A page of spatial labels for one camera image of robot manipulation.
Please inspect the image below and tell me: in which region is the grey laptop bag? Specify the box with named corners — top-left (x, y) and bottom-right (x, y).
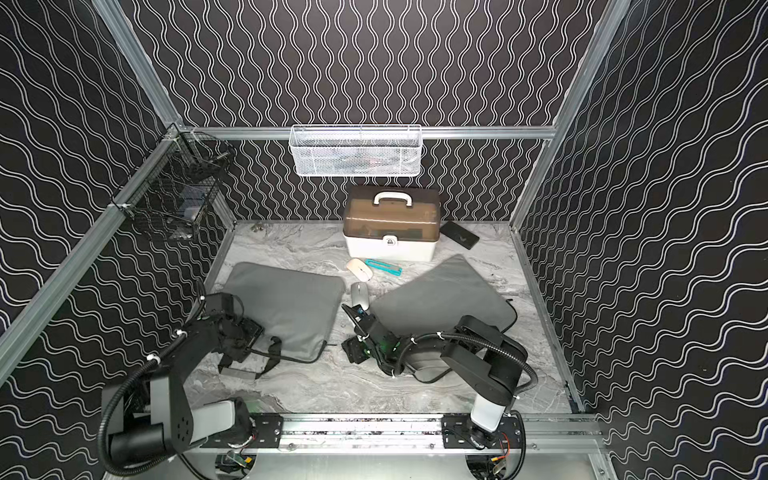
top-left (368, 253), bottom-right (518, 385)
top-left (218, 262), bottom-right (346, 380)

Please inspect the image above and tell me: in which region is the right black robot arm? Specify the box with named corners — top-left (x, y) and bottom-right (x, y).
top-left (342, 304), bottom-right (538, 450)

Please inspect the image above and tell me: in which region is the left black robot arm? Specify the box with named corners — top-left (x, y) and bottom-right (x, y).
top-left (96, 292), bottom-right (263, 477)

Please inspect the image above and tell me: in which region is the pink computer mouse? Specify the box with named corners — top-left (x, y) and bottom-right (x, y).
top-left (346, 258), bottom-right (374, 282)

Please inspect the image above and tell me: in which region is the teal flat tool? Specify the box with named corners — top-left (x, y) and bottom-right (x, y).
top-left (364, 259), bottom-right (402, 276)

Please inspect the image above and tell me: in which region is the brown lid storage box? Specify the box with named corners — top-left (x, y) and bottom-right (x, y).
top-left (343, 185), bottom-right (441, 262)

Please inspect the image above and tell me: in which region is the black flat pouch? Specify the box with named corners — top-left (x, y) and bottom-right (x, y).
top-left (440, 221), bottom-right (480, 250)

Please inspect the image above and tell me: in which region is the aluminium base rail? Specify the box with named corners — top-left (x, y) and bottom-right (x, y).
top-left (194, 413), bottom-right (602, 455)

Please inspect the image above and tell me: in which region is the black wire wall basket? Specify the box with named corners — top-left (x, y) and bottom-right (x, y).
top-left (116, 132), bottom-right (236, 242)

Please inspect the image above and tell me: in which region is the white mesh wall basket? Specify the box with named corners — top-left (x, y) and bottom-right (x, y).
top-left (288, 124), bottom-right (423, 177)

